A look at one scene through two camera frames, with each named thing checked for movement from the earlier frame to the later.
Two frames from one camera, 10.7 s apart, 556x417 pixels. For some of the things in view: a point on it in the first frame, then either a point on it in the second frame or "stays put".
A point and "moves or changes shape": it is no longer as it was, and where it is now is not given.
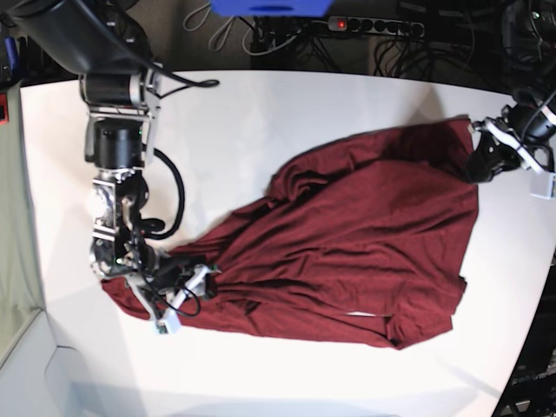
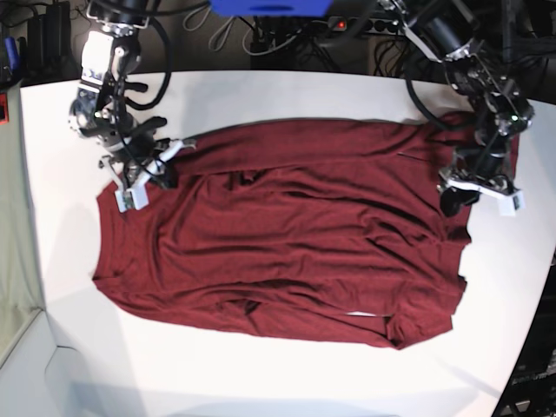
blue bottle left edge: [12, 53] stays put
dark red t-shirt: [367, 238] moves or changes shape
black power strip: [376, 25] stays put
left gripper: [172, 281] → [135, 163]
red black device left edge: [3, 109] stays put
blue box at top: [272, 8] stays put
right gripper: [521, 138] → [481, 168]
